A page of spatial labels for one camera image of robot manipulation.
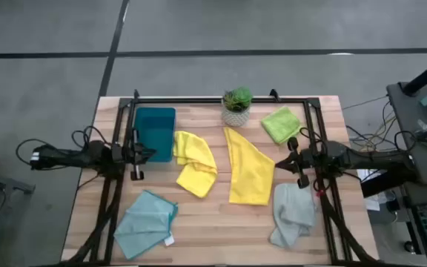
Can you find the lime green microfiber towel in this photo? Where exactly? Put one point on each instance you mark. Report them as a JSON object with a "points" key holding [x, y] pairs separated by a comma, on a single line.
{"points": [[281, 124]]}

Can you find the black slanted pole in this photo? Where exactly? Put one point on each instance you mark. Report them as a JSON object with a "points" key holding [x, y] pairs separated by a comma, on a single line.
{"points": [[426, 76]]}

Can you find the white papers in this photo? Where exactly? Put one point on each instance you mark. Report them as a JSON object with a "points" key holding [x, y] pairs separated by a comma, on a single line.
{"points": [[373, 204]]}

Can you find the succulent in patterned pot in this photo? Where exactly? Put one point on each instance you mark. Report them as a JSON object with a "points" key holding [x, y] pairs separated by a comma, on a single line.
{"points": [[236, 107]]}

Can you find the black desk support beam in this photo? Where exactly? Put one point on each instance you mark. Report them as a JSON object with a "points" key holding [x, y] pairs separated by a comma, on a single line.
{"points": [[384, 181]]}

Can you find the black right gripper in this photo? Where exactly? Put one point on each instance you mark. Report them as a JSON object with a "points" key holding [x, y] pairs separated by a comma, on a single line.
{"points": [[302, 163]]}

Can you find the black aluminium table frame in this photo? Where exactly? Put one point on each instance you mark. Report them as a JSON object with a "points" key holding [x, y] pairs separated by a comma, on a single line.
{"points": [[217, 100]]}

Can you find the grey side desk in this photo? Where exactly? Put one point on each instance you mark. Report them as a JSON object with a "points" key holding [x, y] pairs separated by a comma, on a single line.
{"points": [[406, 111]]}

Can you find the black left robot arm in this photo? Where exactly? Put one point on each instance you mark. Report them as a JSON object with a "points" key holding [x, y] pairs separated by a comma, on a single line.
{"points": [[69, 157]]}

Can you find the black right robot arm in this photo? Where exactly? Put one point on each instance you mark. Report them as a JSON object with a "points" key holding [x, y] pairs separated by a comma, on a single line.
{"points": [[365, 159]]}

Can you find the grey waffle-weave towel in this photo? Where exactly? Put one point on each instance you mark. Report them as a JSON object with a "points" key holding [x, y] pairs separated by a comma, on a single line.
{"points": [[293, 211]]}

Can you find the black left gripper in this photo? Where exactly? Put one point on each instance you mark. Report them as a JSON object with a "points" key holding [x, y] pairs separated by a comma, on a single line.
{"points": [[133, 154]]}

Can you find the teal plastic bin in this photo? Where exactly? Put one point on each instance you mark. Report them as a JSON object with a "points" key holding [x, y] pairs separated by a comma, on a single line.
{"points": [[158, 130]]}

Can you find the light blue teal-edged towel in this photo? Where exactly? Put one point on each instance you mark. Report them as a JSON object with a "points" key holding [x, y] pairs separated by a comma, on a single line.
{"points": [[145, 222]]}

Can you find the yellow microfiber towel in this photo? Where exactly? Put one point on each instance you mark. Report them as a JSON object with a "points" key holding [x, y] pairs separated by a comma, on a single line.
{"points": [[196, 167], [248, 170]]}

